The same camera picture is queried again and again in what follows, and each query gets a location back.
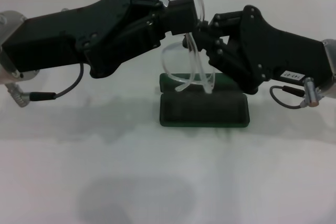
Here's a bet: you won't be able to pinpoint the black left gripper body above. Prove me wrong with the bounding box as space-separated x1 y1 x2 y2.
1 0 132 79

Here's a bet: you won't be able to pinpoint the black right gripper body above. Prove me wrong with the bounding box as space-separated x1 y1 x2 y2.
227 5 335 95

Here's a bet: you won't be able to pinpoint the clear transparent glasses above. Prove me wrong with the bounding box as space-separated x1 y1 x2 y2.
136 0 217 95

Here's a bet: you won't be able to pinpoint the green glasses case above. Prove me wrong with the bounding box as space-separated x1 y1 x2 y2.
159 72 249 129

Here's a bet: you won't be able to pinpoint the right silver connector stub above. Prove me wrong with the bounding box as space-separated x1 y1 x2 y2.
301 77 322 108

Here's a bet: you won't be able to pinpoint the right gripper grey cable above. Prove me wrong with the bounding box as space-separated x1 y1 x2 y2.
270 85 307 109

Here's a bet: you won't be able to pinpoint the gripper grey cable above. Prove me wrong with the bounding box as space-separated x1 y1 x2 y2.
5 62 86 108
270 85 307 109

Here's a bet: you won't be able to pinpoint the left gripper grey cable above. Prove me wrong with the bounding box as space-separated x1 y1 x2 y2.
5 62 86 108

